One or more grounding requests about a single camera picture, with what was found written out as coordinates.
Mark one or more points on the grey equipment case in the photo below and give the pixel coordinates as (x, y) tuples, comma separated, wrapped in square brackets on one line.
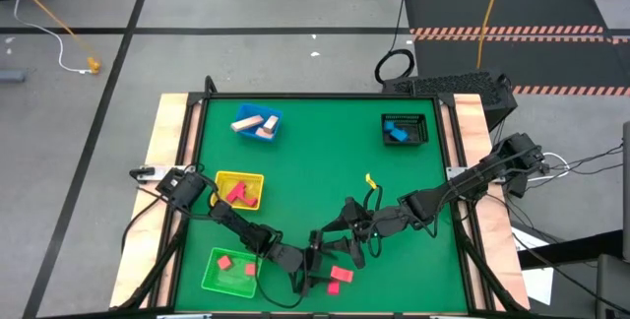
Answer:
[(612, 284)]

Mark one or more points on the red cube block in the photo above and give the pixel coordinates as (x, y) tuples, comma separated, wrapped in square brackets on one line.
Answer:
[(225, 262)]

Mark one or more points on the grey flat object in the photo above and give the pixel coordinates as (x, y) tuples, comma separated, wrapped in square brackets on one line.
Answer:
[(11, 76)]

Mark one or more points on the blue plastic basket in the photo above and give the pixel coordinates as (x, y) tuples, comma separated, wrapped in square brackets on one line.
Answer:
[(248, 111)]

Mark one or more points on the large red block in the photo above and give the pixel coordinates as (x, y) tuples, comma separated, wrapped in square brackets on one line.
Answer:
[(343, 274)]

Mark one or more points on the long red block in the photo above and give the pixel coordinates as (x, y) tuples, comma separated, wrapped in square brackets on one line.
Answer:
[(236, 192)]

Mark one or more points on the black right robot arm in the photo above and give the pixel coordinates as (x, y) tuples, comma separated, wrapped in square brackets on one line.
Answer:
[(462, 186)]

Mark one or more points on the silver mounting plate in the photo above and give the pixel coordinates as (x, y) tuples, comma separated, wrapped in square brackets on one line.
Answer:
[(147, 172), (455, 171)]

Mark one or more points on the small wooden block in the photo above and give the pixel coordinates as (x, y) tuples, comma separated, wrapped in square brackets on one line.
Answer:
[(261, 134)]

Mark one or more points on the blue cylinder block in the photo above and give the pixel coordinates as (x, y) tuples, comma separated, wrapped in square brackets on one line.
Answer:
[(389, 126)]

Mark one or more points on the long wooden block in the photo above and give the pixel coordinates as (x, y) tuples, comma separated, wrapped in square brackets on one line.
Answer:
[(247, 124)]

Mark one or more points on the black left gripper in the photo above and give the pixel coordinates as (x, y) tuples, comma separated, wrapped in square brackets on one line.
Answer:
[(290, 257)]

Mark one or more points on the grey vertical panel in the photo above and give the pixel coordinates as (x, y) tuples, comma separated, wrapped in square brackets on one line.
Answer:
[(626, 186)]

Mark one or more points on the black plastic basket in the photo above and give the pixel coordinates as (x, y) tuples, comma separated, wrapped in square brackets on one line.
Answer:
[(418, 134)]

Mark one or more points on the black hazard-striped floor mat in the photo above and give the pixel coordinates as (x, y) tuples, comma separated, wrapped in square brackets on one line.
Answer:
[(541, 63), (443, 9)]

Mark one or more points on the green plastic basket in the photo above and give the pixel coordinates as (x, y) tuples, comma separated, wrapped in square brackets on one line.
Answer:
[(231, 284)]

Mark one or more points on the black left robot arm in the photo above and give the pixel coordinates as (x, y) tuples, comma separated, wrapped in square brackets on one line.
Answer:
[(236, 223)]

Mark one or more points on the yellow plastic basket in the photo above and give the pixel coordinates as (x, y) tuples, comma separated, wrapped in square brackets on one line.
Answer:
[(221, 181)]

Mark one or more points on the white paper sheet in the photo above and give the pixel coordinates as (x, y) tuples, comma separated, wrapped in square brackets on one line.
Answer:
[(539, 284)]

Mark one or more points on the black aluminium table frame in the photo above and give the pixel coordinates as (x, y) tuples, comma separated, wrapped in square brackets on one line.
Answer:
[(320, 96)]

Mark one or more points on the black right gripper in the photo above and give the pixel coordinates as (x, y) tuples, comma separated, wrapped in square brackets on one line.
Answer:
[(384, 223)]

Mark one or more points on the light wooden side board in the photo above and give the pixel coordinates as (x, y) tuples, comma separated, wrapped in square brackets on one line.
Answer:
[(134, 270), (497, 240)]

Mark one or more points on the small red block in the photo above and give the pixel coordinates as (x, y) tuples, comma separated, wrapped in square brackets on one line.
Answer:
[(333, 288)]

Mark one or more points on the blue rectangular block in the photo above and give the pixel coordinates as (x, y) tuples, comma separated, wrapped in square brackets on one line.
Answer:
[(399, 135)]

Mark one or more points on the black desk beam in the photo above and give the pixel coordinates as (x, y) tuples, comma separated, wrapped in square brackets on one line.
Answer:
[(566, 251)]

